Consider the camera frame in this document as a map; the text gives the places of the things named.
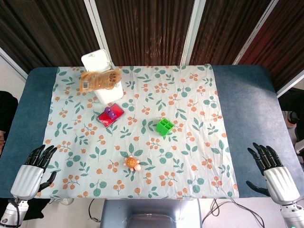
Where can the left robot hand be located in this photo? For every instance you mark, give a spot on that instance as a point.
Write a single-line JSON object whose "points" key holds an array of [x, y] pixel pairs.
{"points": [[27, 177]]}

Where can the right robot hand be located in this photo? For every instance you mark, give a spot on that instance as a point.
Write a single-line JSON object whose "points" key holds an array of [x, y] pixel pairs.
{"points": [[280, 179]]}

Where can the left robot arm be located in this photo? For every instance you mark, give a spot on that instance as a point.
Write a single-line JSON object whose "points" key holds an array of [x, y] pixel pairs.
{"points": [[13, 212]]}

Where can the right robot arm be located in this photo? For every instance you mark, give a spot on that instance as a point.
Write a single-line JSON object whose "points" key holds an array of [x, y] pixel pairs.
{"points": [[291, 215]]}

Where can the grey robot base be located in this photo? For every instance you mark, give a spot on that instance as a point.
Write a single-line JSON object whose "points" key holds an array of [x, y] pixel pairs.
{"points": [[152, 213]]}

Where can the pink turtle toy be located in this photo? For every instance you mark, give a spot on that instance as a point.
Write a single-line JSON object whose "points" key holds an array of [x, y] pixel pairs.
{"points": [[132, 162]]}

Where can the floral tablecloth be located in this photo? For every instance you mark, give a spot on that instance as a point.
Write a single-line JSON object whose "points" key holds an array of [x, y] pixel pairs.
{"points": [[142, 128]]}

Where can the blue table cover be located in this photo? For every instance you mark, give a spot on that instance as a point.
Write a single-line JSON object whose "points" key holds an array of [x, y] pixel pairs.
{"points": [[251, 114]]}

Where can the red ink pad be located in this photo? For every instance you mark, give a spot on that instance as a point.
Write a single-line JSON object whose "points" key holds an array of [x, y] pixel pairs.
{"points": [[111, 117]]}

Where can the purple stamp block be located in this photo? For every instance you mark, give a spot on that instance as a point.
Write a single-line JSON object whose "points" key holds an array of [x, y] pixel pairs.
{"points": [[110, 112]]}

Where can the brown snack packet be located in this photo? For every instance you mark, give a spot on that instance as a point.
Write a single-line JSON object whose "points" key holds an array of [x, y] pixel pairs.
{"points": [[99, 80]]}

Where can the white plastic bin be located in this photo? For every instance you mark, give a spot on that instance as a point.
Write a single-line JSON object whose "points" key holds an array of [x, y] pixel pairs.
{"points": [[104, 78]]}

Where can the green plastic block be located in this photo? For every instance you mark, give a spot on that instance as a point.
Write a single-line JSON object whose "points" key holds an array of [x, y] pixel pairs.
{"points": [[164, 126]]}

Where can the white folding screen frame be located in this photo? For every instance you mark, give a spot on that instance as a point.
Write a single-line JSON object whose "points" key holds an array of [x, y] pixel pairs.
{"points": [[187, 33]]}

